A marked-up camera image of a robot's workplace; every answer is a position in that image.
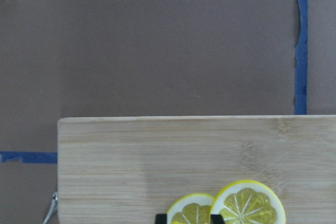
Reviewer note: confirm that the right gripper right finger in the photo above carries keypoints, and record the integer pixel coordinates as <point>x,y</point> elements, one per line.
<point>216,219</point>

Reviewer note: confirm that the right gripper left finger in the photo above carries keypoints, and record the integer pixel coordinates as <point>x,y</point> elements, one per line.
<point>161,219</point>

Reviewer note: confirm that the yellow lemon slice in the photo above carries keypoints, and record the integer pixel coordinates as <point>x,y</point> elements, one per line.
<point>248,201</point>
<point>192,208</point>

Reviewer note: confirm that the wooden cutting board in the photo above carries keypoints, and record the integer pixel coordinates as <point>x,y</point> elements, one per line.
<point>128,169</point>

